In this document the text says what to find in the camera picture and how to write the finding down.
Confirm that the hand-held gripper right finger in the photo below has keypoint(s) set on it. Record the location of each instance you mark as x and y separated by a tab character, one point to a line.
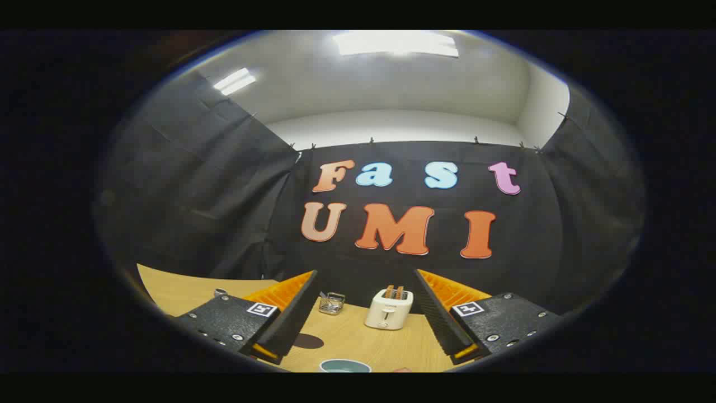
442	319

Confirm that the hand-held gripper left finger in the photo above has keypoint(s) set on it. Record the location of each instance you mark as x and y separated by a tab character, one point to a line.
291	319

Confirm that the round dark brown coaster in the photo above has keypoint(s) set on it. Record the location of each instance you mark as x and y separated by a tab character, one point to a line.
307	341

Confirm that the white cup with blue inside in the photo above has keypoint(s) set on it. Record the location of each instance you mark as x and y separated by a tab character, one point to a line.
344	366

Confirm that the white toaster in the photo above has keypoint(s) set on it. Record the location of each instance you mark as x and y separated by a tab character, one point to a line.
387	314

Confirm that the toast slices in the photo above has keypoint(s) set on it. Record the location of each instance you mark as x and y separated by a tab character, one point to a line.
393	291

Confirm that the wooden table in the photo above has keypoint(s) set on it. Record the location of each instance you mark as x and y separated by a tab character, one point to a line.
358	341

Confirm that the black backdrop cloth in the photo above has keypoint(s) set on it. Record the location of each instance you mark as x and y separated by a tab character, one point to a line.
224	196

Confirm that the small ceiling light panel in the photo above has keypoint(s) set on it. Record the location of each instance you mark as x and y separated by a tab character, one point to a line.
235	81

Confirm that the large ceiling light panel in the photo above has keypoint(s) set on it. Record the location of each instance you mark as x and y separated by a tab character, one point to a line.
394	43

